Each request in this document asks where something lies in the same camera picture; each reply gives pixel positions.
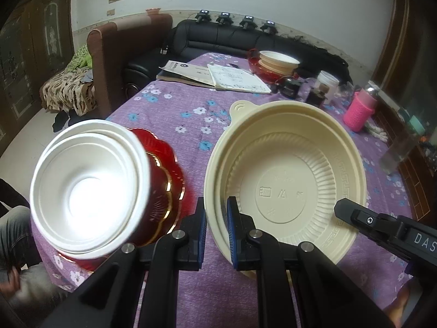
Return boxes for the white foam bowl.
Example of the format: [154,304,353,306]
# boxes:
[29,120,151,261]

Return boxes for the large red plastic plate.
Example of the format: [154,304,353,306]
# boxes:
[55,127,187,274]

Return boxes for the beige plastic bowl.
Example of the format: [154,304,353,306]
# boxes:
[204,100,367,263]

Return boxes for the small red plastic plate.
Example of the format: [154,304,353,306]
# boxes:
[130,128,185,247]

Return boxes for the stack of beige bowls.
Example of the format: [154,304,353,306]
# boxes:
[258,50,300,75]

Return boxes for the red plates under stack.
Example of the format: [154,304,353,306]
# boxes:
[247,49,295,84]

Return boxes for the seated person in jeans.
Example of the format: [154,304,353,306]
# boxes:
[1,206,69,327]

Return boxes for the white gloves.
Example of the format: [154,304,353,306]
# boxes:
[364,121,388,143]

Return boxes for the pink knit-sleeved bottle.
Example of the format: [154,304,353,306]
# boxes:
[343,87,378,132]

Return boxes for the black stamp with cork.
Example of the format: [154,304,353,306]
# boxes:
[305,83,330,107]

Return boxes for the white plastic jar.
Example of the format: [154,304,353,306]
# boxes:
[315,70,340,104]

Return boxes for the black clothes on floor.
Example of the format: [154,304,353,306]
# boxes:
[52,110,89,133]

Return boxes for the black leather sofa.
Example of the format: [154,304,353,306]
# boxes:
[122,19,352,98]

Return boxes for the purple floral tablecloth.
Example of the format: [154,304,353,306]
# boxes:
[30,51,424,328]

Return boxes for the patterned blanket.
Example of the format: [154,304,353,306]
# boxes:
[39,68,97,116]

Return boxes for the white paper document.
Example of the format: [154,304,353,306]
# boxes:
[207,65,271,94]

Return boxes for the black device on sofa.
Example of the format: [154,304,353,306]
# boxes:
[239,15,257,30]
[195,10,211,24]
[215,12,233,26]
[260,20,278,36]

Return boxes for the brown envelope with papers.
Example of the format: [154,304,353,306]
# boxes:
[156,61,215,88]

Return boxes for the green cloth on bed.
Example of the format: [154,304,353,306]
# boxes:
[67,45,93,70]

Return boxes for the brown fabric armchair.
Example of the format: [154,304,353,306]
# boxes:
[87,13,173,118]

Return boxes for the wooden wardrobe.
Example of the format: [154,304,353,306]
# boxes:
[1,0,73,150]

